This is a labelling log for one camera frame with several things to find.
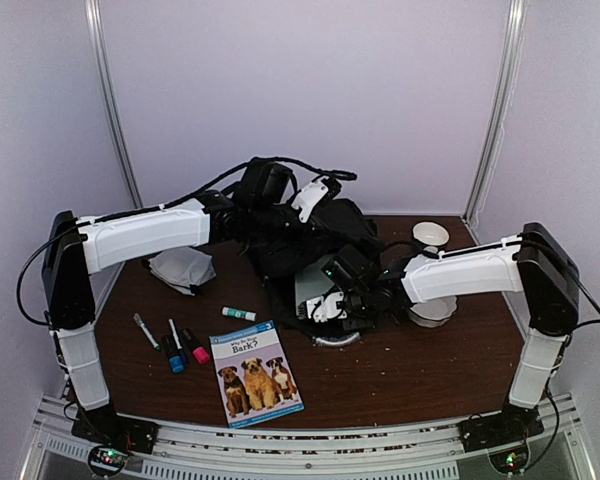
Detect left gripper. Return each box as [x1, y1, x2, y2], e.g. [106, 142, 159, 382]
[252, 198, 335, 257]

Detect black student backpack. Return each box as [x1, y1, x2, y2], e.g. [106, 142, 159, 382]
[241, 199, 383, 337]

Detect pale green book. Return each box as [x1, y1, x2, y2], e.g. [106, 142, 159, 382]
[294, 255, 336, 323]

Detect dog picture book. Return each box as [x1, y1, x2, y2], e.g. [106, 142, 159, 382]
[210, 321, 304, 429]

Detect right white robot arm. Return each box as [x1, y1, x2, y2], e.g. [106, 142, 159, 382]
[303, 223, 589, 442]

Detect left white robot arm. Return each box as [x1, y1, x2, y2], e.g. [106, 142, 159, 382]
[34, 172, 341, 444]

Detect white fluted ceramic bowl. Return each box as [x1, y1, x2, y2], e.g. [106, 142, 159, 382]
[408, 296, 457, 328]

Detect white cup black band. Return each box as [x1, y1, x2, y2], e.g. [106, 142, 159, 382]
[411, 221, 450, 249]

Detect green white glue stick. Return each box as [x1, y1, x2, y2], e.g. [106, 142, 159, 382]
[221, 307, 257, 321]

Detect grey white pouch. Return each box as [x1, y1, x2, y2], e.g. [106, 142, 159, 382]
[141, 247, 216, 296]

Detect black pink highlighter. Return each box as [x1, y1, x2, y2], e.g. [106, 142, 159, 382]
[180, 328, 210, 365]

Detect blue tipped white marker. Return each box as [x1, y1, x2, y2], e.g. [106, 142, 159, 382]
[168, 318, 189, 366]

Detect green tipped white marker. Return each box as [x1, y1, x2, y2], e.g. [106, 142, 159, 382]
[133, 313, 161, 351]

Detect black blue highlighter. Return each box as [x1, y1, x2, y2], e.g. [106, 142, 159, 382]
[161, 335, 184, 374]

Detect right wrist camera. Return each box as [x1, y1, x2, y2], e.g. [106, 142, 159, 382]
[321, 245, 375, 292]

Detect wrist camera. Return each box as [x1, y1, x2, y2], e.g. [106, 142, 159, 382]
[321, 245, 375, 292]
[234, 157, 293, 208]

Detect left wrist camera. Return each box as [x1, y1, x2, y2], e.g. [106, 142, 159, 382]
[234, 157, 293, 208]

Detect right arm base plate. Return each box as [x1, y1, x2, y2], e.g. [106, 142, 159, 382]
[457, 413, 544, 452]

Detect front aluminium rail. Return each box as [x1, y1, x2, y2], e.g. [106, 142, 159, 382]
[15, 394, 600, 479]

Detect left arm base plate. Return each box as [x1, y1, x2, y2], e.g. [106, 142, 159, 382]
[71, 417, 159, 454]

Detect left aluminium frame post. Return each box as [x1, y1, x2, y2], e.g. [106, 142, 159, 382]
[84, 0, 144, 209]

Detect aluminium frame post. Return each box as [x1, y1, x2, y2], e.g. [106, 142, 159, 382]
[464, 0, 527, 228]
[84, 0, 144, 209]

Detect right aluminium frame post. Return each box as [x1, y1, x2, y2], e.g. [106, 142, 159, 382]
[464, 0, 527, 228]

